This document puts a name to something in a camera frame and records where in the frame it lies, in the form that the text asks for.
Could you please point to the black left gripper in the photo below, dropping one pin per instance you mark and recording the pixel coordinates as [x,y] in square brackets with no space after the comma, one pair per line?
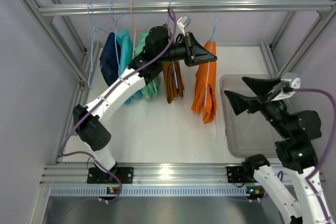
[188,51]

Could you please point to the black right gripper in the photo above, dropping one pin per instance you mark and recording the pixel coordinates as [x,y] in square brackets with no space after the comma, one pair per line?
[277,92]

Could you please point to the orange trousers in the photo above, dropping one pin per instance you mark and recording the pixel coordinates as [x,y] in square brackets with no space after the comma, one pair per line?
[197,107]

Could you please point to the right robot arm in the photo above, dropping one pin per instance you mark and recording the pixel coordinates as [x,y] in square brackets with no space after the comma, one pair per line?
[295,151]

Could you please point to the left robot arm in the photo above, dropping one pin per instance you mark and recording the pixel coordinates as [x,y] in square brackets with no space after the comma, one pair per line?
[159,48]

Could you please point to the mustard brown trousers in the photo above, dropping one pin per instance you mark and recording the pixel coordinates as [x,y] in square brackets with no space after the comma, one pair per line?
[174,86]

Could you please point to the blue hanger of brown trousers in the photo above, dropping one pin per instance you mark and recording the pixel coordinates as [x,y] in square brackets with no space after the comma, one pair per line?
[172,49]

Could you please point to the pink hanger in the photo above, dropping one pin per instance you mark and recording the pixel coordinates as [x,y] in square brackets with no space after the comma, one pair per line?
[138,35]

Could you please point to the light blue hanger of jeans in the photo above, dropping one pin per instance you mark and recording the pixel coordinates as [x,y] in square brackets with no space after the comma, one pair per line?
[117,54]

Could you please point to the navy denim trousers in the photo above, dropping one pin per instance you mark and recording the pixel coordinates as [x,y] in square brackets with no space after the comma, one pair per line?
[109,59]

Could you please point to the empty light blue hanger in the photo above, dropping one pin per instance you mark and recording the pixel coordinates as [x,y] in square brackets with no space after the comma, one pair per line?
[95,31]

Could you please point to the clear plastic bin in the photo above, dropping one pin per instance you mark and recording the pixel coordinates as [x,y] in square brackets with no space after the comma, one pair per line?
[247,134]

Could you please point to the green tie-dye garment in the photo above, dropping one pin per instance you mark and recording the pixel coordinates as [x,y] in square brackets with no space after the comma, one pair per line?
[153,88]

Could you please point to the teal garment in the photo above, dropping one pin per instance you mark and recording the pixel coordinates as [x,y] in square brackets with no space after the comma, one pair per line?
[126,47]

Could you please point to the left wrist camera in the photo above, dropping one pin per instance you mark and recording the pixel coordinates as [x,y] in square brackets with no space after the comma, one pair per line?
[183,23]

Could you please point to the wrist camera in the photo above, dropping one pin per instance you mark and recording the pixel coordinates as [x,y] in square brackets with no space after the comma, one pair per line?
[183,23]
[293,82]

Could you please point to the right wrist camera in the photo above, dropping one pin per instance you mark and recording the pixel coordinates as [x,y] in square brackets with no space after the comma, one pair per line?
[293,82]

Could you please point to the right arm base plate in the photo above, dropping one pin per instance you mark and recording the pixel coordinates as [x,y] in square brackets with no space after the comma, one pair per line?
[236,175]

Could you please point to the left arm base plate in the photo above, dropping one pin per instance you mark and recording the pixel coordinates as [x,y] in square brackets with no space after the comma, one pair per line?
[97,176]

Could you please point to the grey slotted cable duct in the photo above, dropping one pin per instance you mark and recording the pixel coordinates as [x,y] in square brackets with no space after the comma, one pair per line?
[149,191]

